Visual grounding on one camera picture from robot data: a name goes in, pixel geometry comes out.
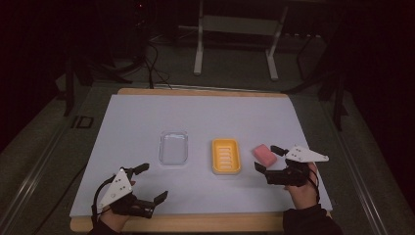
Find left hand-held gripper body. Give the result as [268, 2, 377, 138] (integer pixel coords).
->
[97, 167, 156, 219]

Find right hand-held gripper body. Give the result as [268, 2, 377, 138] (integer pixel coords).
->
[264, 145, 330, 188]

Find pink soap bar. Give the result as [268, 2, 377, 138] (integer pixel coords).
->
[253, 143, 279, 167]

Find person's left hand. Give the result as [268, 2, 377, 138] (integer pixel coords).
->
[99, 178, 138, 234]

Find person's right hand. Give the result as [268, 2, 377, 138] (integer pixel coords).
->
[283, 162, 320, 211]

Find yellow soap dish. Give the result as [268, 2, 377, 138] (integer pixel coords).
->
[210, 137, 243, 176]

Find clear plastic container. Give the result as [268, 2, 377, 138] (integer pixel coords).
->
[158, 129, 190, 166]

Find wooden table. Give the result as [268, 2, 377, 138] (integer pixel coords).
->
[69, 86, 333, 234]

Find black tripod stand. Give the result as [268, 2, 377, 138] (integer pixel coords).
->
[281, 33, 349, 132]
[63, 38, 134, 118]

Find white table mat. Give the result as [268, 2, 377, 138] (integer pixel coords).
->
[69, 94, 334, 218]

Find white metal stand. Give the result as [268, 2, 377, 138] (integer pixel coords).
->
[178, 0, 290, 82]

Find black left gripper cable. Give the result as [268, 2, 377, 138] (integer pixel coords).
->
[91, 174, 122, 229]

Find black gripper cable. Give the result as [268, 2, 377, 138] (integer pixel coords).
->
[307, 165, 322, 206]
[91, 174, 122, 229]

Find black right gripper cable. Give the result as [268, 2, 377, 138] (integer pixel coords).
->
[307, 165, 322, 206]

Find metal floor rail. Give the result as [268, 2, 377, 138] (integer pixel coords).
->
[0, 112, 77, 235]
[321, 101, 391, 235]

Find black floor cables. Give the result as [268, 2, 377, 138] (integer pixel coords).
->
[142, 40, 173, 90]

